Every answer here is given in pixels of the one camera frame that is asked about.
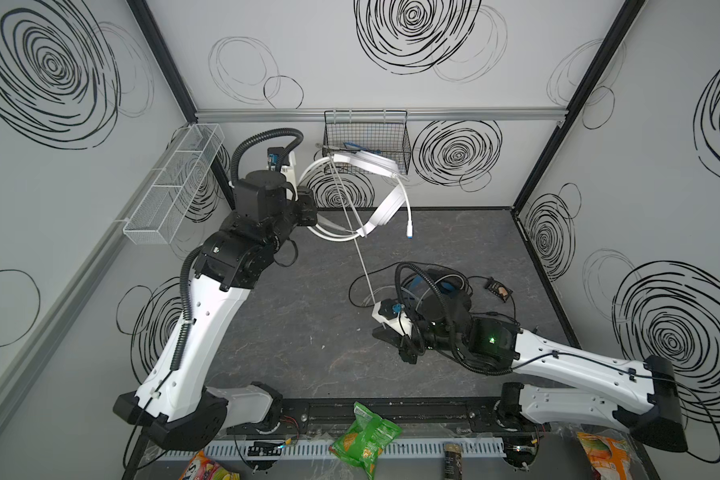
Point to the dark can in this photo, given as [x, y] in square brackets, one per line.
[452, 469]

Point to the black blue headphones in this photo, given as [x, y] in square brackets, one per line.
[415, 292]

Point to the aluminium wall rail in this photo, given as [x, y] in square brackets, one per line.
[556, 114]

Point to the colourful snack packet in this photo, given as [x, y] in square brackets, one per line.
[202, 467]

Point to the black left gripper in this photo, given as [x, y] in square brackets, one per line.
[306, 207]

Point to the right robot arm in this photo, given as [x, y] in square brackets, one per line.
[430, 309]

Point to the white headphones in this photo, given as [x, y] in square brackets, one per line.
[368, 188]

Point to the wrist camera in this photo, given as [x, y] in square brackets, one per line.
[390, 314]
[283, 161]

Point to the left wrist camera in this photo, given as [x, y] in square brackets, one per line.
[283, 161]

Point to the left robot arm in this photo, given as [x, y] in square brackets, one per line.
[173, 408]

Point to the green snack bag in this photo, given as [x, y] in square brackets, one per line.
[365, 440]

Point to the clear wall shelf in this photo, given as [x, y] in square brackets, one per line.
[182, 169]

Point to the orange snack bag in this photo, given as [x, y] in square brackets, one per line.
[609, 458]

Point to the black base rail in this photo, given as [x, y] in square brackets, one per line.
[475, 414]

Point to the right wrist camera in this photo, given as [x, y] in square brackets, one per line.
[390, 314]

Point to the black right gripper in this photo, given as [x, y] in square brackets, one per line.
[405, 343]

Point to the black wire basket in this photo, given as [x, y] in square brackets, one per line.
[379, 131]

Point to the white slotted cable duct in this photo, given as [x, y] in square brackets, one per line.
[399, 449]

